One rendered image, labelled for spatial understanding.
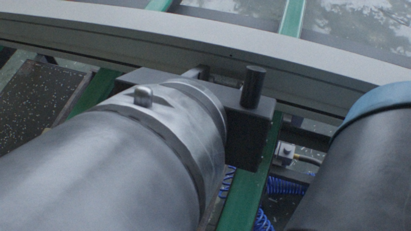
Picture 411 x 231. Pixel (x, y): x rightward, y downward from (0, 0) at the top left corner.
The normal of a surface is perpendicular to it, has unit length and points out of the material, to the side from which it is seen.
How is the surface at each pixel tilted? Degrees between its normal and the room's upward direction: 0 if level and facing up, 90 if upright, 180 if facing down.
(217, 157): 70
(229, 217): 0
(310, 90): 90
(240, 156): 55
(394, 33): 0
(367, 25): 0
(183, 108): 42
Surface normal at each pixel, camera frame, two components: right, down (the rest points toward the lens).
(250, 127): -0.33, 0.35
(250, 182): -0.07, -0.54
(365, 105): -0.71, -0.70
